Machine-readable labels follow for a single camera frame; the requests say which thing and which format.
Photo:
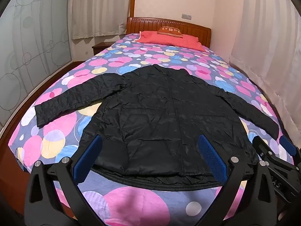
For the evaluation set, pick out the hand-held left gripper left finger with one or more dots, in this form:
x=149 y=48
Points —
x=89 y=154

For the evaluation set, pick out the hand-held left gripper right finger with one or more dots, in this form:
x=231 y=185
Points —
x=210 y=154

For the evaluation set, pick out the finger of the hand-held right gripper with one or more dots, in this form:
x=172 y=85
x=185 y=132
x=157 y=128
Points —
x=262 y=146
x=288 y=144

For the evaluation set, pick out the black padded jacket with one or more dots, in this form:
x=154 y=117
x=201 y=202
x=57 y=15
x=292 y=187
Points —
x=152 y=113

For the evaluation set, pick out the circle print bedsheet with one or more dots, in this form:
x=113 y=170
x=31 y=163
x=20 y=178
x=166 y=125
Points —
x=117 y=61

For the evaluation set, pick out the cream curtain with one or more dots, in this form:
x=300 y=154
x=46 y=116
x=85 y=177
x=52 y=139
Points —
x=98 y=9
x=263 y=40

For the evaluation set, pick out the wooden nightstand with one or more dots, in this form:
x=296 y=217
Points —
x=101 y=48

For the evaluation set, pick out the red pillow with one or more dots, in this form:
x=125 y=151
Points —
x=169 y=41

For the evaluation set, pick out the frosted glass wardrobe door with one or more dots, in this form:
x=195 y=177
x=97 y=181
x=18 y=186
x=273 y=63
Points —
x=33 y=47

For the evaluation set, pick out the orange embroidered cushion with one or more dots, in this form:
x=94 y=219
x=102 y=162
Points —
x=169 y=31

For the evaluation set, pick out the wooden bed headboard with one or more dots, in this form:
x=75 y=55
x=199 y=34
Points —
x=145 y=24

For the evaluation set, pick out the grey wall switch panel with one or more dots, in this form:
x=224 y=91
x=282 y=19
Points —
x=186 y=17

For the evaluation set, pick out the wooden wall trim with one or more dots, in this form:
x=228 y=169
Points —
x=133 y=2

